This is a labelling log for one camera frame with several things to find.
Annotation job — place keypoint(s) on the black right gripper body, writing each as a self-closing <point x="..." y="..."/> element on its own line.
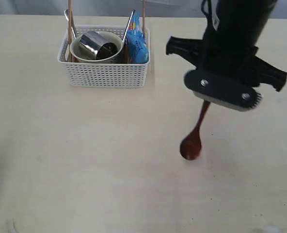
<point x="226" y="76"/>

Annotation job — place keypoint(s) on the dark red wooden spoon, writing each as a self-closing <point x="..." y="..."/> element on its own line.
<point x="191" y="145"/>

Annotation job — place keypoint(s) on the cream ceramic bowl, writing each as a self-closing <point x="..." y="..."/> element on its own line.
<point x="74" y="47"/>

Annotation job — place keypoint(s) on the white perforated plastic basket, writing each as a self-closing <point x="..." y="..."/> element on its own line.
<point x="104" y="74"/>

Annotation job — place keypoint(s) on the wooden chopstick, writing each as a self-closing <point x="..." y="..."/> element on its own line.
<point x="143" y="17"/>
<point x="70" y="56"/>

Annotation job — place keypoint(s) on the blue chips bag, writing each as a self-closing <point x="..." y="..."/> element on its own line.
<point x="137" y="47"/>

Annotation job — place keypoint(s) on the brown wooden plate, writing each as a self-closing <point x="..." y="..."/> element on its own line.
<point x="125" y="54"/>

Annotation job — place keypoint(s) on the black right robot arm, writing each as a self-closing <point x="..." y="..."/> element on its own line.
<point x="236" y="23"/>

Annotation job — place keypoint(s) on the shiny steel cup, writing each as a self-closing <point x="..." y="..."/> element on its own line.
<point x="96" y="47"/>

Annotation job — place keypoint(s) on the steel knife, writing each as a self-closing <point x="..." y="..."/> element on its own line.
<point x="127" y="25"/>

